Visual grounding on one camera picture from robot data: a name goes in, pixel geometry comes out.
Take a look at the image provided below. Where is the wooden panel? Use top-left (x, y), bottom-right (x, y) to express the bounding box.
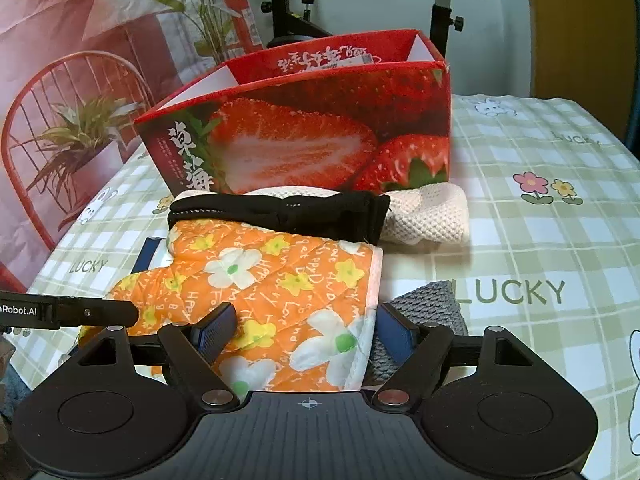
top-left (522, 0), bottom-right (640, 104)

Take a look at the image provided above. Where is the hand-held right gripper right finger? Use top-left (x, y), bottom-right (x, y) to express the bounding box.
top-left (374, 303), bottom-right (542, 409)

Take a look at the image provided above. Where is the wall poster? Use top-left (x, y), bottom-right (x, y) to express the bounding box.
top-left (0, 0), bottom-right (266, 292)

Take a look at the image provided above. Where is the grey knit cloth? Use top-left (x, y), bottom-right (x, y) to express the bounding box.
top-left (367, 282), bottom-right (470, 389)

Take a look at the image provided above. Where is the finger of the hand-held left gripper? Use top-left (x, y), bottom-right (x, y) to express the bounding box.
top-left (50, 296), bottom-right (140, 331)
top-left (136, 236), bottom-right (169, 274)

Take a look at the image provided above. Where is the orange floral oven mitt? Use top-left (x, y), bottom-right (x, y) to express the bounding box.
top-left (80, 217), bottom-right (385, 394)

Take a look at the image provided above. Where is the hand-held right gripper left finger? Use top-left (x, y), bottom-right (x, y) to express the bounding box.
top-left (64, 303), bottom-right (239, 410)

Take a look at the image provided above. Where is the black exercise bike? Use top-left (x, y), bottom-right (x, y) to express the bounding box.
top-left (235, 0), bottom-right (498, 57)

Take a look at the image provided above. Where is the cream knit cloth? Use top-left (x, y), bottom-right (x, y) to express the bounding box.
top-left (172, 183), bottom-right (472, 249)

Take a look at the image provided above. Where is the red strawberry print cardboard box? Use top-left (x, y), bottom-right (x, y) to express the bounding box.
top-left (136, 30), bottom-right (453, 197)

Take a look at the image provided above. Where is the green checked tablecloth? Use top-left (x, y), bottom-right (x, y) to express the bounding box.
top-left (10, 94), bottom-right (640, 480)

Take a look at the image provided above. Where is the black glove with grey palm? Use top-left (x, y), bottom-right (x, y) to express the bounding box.
top-left (167, 191), bottom-right (392, 249)

